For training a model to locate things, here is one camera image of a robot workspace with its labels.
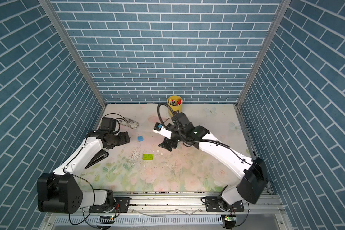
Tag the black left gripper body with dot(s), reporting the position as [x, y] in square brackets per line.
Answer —
[120, 139]

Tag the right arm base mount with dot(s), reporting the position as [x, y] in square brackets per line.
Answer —
[217, 204]

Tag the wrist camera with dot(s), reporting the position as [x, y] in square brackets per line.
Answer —
[186, 130]
[108, 124]

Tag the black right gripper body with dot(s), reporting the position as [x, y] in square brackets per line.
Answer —
[173, 142]

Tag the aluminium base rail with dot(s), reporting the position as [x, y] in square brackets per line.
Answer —
[161, 204]

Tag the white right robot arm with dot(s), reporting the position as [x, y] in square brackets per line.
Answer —
[251, 172]

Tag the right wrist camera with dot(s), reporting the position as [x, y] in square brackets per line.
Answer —
[186, 130]

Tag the lime long lego brick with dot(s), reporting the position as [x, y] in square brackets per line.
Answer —
[147, 157]

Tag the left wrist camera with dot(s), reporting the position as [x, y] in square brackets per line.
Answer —
[108, 124]

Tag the yellow pen holder cup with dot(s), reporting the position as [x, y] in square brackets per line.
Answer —
[175, 103]

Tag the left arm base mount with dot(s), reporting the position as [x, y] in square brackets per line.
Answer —
[112, 204]

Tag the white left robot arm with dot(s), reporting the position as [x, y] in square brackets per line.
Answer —
[59, 192]

